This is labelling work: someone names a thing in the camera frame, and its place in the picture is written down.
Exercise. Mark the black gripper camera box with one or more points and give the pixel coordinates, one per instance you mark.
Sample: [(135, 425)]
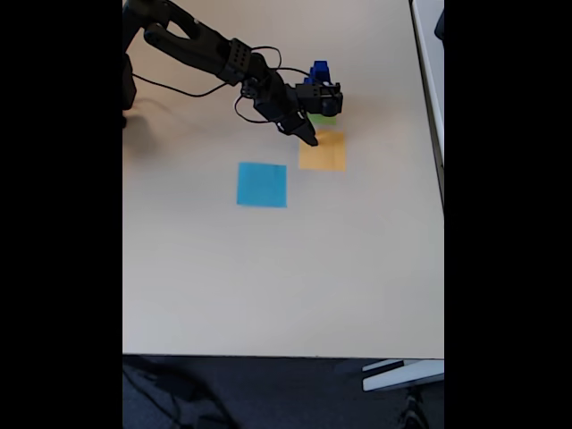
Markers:
[(324, 96)]

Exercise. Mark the green paper square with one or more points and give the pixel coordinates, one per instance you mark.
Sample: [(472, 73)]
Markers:
[(324, 120)]

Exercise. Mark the medium blue cube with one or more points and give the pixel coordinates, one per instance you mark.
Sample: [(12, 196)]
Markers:
[(319, 79)]

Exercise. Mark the dark blue object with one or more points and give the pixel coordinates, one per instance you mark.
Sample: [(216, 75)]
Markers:
[(440, 27)]

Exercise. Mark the orange paper square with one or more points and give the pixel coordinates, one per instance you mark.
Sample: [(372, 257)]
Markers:
[(330, 156)]

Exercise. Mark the light blue paper square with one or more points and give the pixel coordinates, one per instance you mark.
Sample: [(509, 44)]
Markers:
[(261, 185)]

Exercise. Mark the white table foot bar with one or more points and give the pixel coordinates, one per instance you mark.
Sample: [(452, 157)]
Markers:
[(402, 377)]

